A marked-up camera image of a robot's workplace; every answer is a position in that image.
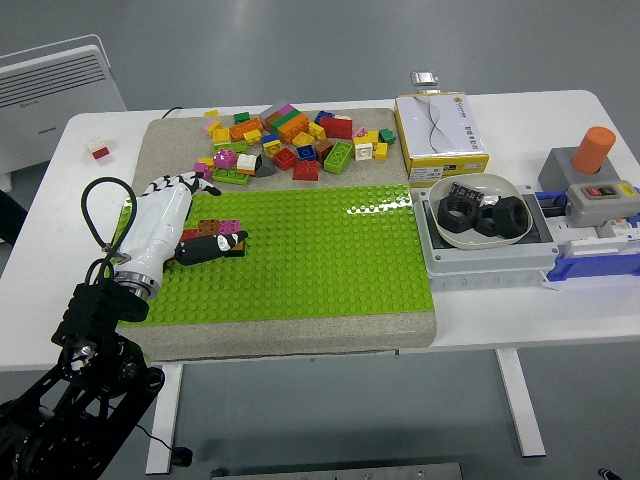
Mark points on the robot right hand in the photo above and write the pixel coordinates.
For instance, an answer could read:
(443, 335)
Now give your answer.
(607, 475)

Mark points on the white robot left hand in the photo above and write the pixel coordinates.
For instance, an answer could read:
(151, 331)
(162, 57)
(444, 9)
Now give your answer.
(155, 230)

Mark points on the brown toy brick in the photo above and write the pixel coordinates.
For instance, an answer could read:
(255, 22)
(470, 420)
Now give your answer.
(207, 227)

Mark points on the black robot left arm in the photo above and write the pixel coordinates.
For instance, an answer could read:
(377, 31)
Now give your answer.
(85, 380)

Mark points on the green baseplate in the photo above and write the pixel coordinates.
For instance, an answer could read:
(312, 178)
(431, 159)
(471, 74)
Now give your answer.
(300, 260)

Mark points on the pink assembly brick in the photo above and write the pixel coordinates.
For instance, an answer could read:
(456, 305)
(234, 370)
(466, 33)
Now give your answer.
(229, 226)

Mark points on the pink square brick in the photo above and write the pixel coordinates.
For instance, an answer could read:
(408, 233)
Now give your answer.
(204, 168)

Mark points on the grey-brown mat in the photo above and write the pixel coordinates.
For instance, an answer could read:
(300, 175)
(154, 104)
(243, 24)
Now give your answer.
(160, 150)

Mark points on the black assembly brick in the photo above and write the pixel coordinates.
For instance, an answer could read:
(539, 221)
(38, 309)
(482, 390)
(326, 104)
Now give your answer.
(239, 253)

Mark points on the orange assembly brick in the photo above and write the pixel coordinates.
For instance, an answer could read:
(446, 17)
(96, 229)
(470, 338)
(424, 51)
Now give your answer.
(241, 244)

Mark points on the lime long brick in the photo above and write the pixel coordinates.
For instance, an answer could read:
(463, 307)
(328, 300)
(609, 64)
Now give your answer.
(230, 176)
(338, 157)

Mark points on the white and red brick stack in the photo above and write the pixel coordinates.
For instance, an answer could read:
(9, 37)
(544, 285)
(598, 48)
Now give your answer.
(99, 148)

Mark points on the magenta square brick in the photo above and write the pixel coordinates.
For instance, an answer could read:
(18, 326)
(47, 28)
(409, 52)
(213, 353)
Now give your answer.
(225, 159)

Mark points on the white table leg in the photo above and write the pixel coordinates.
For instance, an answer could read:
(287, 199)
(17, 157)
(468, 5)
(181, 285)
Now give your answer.
(520, 405)
(162, 420)

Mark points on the flat lime brick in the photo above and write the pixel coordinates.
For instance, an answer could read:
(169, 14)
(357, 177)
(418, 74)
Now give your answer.
(235, 147)

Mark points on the yellow square brick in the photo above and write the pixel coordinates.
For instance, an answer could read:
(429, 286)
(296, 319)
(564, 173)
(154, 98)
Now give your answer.
(220, 135)
(316, 131)
(252, 137)
(272, 149)

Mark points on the pale pink brick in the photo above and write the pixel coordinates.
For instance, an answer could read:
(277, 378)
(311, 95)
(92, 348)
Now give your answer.
(211, 126)

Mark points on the grey sloped brick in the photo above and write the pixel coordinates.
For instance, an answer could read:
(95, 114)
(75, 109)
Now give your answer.
(266, 169)

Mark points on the small flat yellow brick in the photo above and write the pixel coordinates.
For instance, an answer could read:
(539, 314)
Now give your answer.
(211, 113)

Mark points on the long orange brick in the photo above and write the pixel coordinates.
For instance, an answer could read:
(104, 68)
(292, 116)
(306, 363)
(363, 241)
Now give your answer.
(245, 129)

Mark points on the small green brick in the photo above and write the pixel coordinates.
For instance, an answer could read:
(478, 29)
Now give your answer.
(241, 118)

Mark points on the red square brick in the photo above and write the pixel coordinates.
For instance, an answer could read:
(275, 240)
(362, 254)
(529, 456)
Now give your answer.
(285, 159)

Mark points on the white panel heater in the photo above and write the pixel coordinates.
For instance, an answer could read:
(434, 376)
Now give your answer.
(45, 115)

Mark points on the tall brown brick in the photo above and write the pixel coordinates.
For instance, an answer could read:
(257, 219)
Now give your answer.
(271, 121)

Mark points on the red sloped brick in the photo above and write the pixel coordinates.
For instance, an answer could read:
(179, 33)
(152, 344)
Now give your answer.
(306, 171)

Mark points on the large grey brick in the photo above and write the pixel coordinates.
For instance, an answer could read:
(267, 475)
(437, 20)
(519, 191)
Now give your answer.
(271, 110)

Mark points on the blue square brick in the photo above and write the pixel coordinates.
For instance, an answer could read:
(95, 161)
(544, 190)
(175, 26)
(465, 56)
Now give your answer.
(306, 152)

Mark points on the green long brick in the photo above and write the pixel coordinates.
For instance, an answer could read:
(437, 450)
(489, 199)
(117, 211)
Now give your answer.
(286, 120)

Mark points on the large orange brick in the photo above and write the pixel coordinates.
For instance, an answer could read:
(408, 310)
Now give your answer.
(294, 130)

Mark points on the small pink brick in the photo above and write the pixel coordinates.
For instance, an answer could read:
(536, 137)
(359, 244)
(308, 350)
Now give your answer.
(287, 109)

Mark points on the brown square brick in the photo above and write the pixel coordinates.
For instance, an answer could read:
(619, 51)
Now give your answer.
(324, 149)

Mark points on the large red brick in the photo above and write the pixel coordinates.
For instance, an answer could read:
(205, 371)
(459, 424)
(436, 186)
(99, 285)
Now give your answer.
(336, 128)

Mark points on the white square brick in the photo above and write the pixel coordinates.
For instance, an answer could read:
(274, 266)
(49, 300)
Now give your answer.
(363, 152)

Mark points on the pink sloped brick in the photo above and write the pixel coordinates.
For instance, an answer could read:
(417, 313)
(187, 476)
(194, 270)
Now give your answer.
(359, 133)

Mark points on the yellow long brick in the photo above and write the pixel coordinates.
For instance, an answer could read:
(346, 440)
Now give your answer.
(371, 136)

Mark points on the grey junction box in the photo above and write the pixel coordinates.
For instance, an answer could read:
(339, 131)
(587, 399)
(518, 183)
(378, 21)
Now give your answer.
(480, 265)

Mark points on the dark green square brick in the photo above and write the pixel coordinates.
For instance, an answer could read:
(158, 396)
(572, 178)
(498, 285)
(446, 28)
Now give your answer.
(387, 136)

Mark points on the large black nut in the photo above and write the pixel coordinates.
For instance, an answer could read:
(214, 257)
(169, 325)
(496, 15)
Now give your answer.
(502, 222)
(447, 215)

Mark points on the small black nut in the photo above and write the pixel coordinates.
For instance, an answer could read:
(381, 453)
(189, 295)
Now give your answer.
(482, 225)

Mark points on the yellow and white cardboard box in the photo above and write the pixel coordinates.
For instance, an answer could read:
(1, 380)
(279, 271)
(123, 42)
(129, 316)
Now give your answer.
(440, 130)

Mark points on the small silver packet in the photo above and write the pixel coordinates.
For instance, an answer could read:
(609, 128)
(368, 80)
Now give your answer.
(424, 78)

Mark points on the white bowl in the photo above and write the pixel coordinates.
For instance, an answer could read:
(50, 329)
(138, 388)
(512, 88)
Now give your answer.
(500, 185)

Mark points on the grey block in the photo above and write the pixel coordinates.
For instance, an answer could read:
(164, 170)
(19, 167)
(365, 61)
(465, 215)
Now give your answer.
(557, 167)

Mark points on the purple circuit board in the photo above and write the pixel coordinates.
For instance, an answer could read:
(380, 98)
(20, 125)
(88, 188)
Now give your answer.
(465, 191)

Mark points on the orange cylinder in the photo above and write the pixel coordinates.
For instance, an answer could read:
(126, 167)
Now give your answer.
(592, 150)

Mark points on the blue and white rail device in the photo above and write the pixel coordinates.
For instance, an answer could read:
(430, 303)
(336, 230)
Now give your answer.
(590, 260)

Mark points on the grey push-button switch box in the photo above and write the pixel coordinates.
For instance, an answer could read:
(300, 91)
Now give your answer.
(595, 207)

